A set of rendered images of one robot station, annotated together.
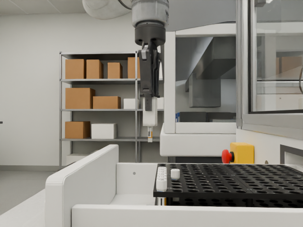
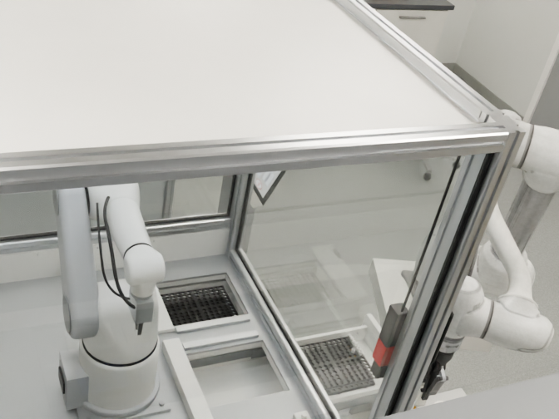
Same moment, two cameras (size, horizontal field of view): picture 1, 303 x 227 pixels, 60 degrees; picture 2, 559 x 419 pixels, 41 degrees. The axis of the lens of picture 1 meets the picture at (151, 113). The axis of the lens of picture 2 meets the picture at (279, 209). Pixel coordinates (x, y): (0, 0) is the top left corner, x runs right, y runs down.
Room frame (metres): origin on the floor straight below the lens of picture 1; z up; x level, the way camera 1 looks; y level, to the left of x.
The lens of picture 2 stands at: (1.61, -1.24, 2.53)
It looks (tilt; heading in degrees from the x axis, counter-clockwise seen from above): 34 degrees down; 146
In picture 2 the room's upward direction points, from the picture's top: 12 degrees clockwise
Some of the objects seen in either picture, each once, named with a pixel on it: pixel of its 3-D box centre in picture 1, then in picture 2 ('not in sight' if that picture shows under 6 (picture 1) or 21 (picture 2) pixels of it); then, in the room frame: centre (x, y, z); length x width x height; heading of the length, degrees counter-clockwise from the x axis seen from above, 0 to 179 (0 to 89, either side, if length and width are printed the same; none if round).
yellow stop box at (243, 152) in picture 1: (240, 156); not in sight; (0.70, -0.24, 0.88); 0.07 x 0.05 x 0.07; 177
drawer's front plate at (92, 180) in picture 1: (95, 192); not in sight; (0.39, 0.08, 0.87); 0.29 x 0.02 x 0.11; 177
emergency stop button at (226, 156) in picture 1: (227, 156); not in sight; (0.70, -0.20, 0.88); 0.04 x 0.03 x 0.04; 177
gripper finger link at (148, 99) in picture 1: (147, 99); not in sight; (0.61, 0.01, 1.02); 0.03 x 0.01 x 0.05; 167
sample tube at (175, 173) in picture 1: (175, 186); not in sight; (0.36, -0.03, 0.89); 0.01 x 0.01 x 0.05
